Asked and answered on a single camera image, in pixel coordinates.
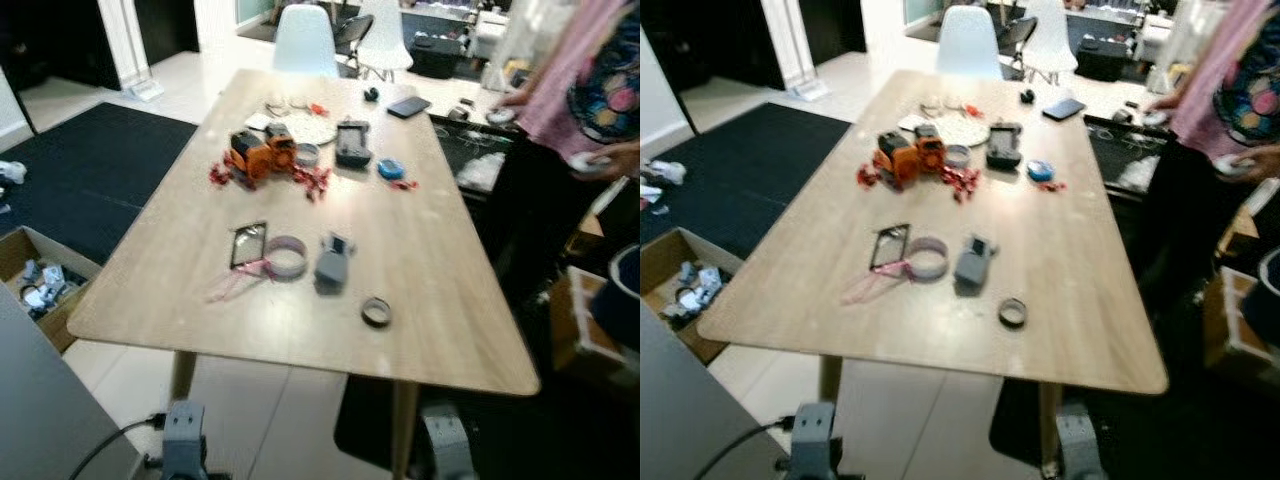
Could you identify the grey block with hook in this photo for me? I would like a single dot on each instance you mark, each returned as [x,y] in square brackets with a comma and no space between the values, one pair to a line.
[971,267]
[331,265]

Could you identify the open cardboard box with clutter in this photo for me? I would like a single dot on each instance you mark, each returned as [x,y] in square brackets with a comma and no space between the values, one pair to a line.
[20,255]
[665,260]

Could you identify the dark blue bin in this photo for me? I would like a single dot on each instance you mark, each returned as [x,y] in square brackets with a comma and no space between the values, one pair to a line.
[1265,300]
[620,300]

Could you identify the white crumpled object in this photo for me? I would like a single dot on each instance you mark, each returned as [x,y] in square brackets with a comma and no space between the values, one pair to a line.
[12,172]
[668,172]

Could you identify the white round controller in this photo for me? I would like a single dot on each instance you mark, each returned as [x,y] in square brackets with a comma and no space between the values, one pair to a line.
[588,163]
[1235,166]

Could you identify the brown cardboard box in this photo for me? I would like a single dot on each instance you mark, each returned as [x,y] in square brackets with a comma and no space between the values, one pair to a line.
[1225,330]
[570,325]

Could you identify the black floor rug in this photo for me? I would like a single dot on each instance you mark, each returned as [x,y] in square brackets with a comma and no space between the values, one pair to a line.
[745,170]
[90,170]

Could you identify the person in pink shirt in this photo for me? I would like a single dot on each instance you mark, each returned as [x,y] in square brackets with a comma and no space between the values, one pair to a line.
[1205,110]
[560,100]

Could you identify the grey flat panel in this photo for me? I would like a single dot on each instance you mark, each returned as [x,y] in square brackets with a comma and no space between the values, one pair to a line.
[690,415]
[45,410]

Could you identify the black glass side cabinet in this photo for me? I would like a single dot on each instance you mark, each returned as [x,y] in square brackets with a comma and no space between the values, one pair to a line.
[1120,165]
[470,160]

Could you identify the black floor mat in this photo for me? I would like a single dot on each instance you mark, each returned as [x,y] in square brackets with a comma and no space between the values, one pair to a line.
[530,440]
[1180,440]

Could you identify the wooden table leg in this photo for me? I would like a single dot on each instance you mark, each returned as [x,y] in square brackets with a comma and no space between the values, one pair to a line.
[181,375]
[403,425]
[1049,420]
[829,378]

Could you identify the small red piece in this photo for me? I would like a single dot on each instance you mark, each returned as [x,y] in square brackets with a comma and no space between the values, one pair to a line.
[1053,186]
[404,184]

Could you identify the blue round tape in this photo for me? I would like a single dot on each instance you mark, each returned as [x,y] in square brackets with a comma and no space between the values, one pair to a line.
[390,169]
[1040,171]

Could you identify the orange and black device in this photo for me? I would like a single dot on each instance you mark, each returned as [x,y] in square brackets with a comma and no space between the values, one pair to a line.
[255,155]
[905,158]

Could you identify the black tape roll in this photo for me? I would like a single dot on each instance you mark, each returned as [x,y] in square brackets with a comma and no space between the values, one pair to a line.
[1003,314]
[365,312]

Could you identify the black boxy device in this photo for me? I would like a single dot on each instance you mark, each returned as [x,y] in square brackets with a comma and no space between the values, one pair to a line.
[352,145]
[1004,146]

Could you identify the white plastic chair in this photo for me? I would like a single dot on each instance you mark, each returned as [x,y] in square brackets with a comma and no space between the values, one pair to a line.
[1050,38]
[385,35]

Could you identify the grey tape roll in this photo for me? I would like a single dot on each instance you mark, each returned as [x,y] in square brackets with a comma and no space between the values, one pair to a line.
[308,154]
[957,156]

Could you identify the white round plate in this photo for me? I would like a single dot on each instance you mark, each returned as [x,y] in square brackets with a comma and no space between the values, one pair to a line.
[965,132]
[312,130]

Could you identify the light blue plastic chair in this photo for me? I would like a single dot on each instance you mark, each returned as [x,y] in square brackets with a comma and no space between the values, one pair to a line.
[968,45]
[304,45]

